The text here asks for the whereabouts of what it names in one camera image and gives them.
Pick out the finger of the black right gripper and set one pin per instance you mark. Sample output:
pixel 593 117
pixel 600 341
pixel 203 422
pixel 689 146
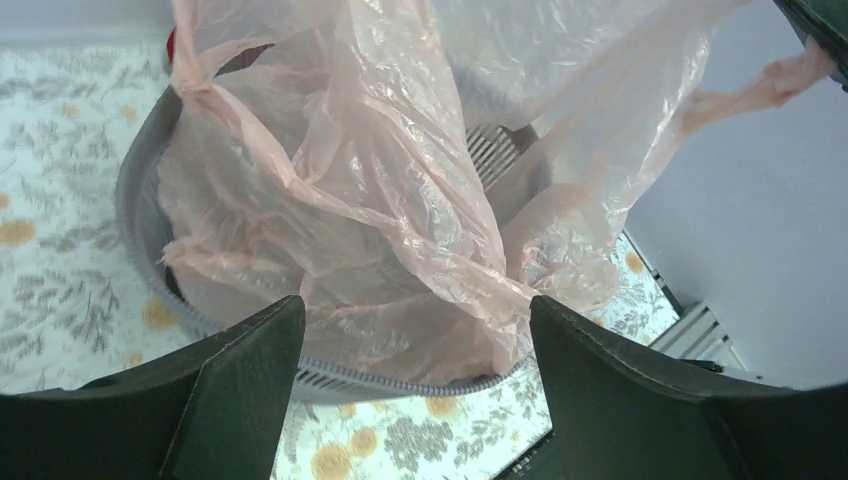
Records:
pixel 825 21

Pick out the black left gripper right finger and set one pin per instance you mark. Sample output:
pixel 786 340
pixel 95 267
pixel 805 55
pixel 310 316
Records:
pixel 620 410

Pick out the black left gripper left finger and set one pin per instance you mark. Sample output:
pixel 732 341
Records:
pixel 211 410

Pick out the pink plastic trash bag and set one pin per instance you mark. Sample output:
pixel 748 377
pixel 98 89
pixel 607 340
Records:
pixel 418 171

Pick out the floral patterned table mat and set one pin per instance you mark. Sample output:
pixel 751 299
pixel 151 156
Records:
pixel 74 309

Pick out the red cloth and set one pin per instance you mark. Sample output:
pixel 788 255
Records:
pixel 170 47

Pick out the aluminium frame rail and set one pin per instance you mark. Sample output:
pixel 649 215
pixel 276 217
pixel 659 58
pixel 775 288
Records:
pixel 696 334

